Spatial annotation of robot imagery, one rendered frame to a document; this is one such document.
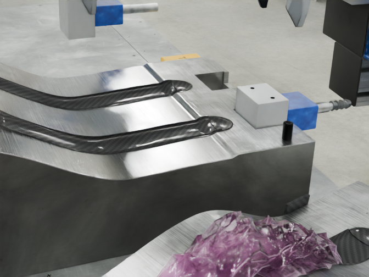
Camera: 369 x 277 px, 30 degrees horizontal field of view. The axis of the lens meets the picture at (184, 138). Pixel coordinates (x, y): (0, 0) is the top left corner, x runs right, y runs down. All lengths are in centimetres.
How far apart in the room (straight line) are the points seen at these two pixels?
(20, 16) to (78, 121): 69
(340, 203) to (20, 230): 29
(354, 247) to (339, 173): 192
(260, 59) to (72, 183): 299
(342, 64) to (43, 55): 51
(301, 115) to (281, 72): 267
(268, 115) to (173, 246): 24
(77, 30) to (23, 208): 36
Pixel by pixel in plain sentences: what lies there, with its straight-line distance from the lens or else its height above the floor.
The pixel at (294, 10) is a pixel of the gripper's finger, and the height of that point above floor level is 102.
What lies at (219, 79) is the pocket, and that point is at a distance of 86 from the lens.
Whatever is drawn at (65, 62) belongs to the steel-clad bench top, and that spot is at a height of 80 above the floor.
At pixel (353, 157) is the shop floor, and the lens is 266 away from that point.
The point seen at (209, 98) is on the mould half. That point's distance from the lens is 77.
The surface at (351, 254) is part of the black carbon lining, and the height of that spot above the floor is 85.
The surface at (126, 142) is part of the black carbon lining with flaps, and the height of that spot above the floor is 88.
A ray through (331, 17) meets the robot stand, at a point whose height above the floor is 85.
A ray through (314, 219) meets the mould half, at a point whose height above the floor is 86.
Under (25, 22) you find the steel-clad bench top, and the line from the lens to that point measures 135.
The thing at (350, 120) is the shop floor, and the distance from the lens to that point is 297.
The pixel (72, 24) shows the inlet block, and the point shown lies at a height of 92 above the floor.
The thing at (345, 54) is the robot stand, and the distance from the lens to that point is 123.
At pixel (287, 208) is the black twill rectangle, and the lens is 63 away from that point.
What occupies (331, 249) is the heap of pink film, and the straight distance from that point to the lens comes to 55.
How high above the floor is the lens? 119
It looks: 26 degrees down
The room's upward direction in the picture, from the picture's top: 2 degrees clockwise
